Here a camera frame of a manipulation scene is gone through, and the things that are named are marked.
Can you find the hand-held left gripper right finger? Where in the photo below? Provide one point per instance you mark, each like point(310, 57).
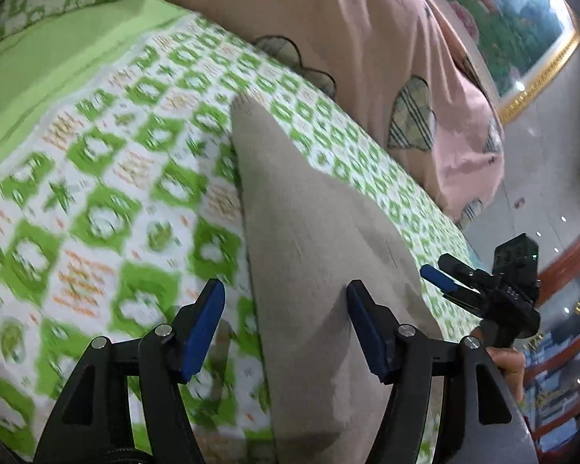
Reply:
point(370, 333)

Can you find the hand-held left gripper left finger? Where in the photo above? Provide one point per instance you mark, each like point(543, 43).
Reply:
point(200, 333)

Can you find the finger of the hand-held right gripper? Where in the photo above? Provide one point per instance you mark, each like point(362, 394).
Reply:
point(440, 279)
point(457, 267)

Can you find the beige knit sweater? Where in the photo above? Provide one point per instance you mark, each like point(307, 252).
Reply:
point(314, 232)

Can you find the person's right hand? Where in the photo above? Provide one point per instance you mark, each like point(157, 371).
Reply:
point(510, 365)

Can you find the wooden glass cabinet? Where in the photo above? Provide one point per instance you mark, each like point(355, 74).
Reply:
point(570, 338)

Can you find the green checked bed sheet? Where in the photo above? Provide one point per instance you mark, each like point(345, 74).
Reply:
point(106, 179)

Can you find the pink quilt with plaid hearts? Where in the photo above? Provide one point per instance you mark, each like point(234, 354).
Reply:
point(357, 43)

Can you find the gold framed wall painting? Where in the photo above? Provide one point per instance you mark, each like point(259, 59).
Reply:
point(507, 14)

